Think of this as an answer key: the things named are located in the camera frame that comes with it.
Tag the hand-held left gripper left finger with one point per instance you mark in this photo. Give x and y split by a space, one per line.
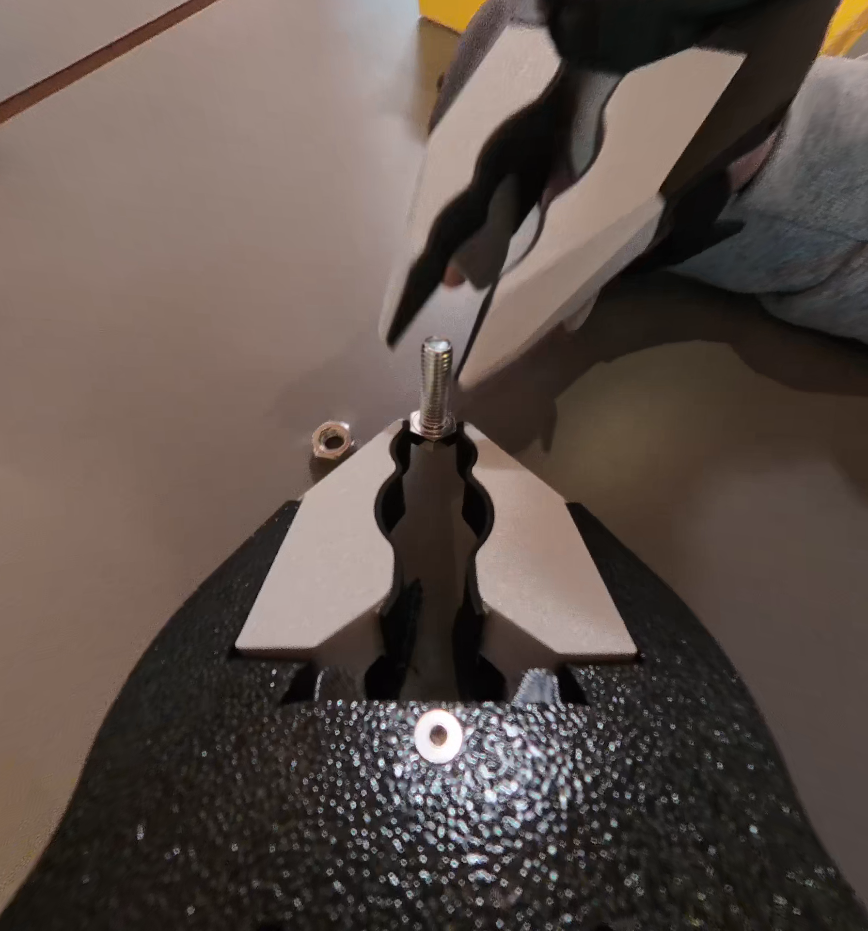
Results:
317 567

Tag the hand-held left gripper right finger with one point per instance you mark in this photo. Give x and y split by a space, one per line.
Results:
543 574

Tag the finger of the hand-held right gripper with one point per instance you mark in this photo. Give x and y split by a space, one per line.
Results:
572 269
470 123

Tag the large yellow plastic bin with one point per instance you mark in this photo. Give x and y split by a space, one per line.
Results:
448 9

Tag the silver hex nut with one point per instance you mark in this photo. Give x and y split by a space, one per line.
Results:
332 441

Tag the silver metal bolt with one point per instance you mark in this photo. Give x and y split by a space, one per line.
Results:
436 378

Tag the person's right forearm grey sleeve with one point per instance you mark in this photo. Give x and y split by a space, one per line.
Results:
826 182

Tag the person's right hand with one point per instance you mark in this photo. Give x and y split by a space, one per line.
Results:
454 275

